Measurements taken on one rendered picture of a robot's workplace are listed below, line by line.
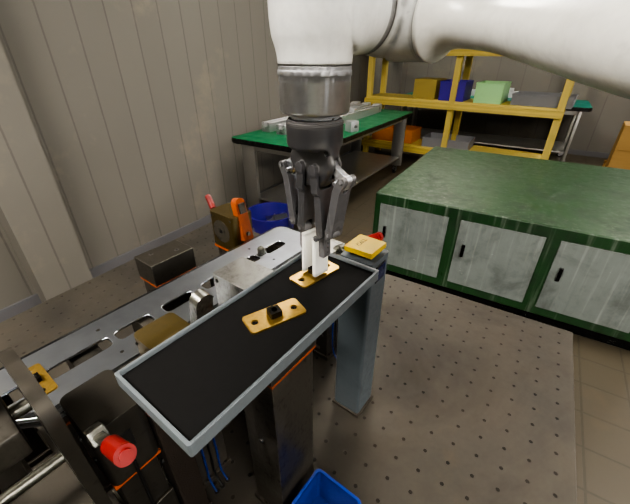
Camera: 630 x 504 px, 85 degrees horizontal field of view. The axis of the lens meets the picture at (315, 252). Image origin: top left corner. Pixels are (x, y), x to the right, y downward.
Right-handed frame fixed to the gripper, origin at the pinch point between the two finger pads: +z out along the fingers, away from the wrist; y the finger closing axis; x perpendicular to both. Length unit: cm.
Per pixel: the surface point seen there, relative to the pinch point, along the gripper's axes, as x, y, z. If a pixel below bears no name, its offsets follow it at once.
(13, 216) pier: 27, 217, 53
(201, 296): 13.3, 14.9, 9.6
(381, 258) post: -14.9, -3.0, 6.4
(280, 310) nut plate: 10.9, -4.2, 3.0
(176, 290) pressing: 10.4, 34.8, 20.2
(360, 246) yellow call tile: -12.7, 0.5, 4.2
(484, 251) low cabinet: -169, 21, 78
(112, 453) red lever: 33.8, -7.0, 4.8
